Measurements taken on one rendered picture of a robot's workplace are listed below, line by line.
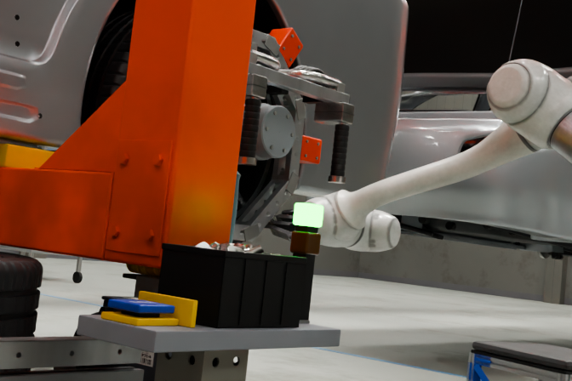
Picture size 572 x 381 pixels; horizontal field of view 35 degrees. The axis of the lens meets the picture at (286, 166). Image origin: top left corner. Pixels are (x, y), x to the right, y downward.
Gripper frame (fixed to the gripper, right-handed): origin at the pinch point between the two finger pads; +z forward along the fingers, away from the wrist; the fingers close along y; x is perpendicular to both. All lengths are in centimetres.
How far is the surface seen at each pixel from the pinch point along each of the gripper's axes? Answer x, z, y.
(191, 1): 81, -46, -32
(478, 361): -81, -26, 30
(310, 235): 40, -63, -45
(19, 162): 58, 5, -50
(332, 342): 28, -69, -57
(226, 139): 57, -47, -39
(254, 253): 52, -68, -62
